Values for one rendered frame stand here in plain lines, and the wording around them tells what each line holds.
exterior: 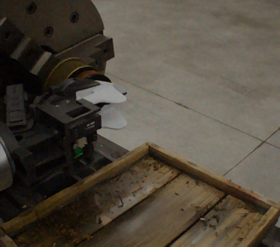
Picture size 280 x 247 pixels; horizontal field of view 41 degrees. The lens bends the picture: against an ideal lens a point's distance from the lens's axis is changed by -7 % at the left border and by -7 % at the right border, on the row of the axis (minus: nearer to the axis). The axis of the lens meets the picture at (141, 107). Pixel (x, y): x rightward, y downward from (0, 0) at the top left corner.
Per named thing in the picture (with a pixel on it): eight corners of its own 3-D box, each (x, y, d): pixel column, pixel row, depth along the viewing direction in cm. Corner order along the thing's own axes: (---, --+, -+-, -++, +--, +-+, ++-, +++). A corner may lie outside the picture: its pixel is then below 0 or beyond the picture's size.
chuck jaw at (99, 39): (40, 48, 66) (92, 24, 73) (45, 74, 69) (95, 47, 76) (80, 64, 59) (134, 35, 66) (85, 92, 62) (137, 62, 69)
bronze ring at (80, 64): (29, 63, 55) (65, 80, 50) (77, 45, 61) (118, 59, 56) (35, 119, 60) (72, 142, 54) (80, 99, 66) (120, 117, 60)
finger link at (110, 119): (149, 122, 56) (99, 149, 50) (120, 109, 59) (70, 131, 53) (149, 102, 54) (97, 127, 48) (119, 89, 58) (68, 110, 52)
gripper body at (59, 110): (108, 159, 49) (28, 201, 41) (67, 133, 54) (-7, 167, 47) (105, 103, 46) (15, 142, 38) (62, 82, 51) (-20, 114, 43)
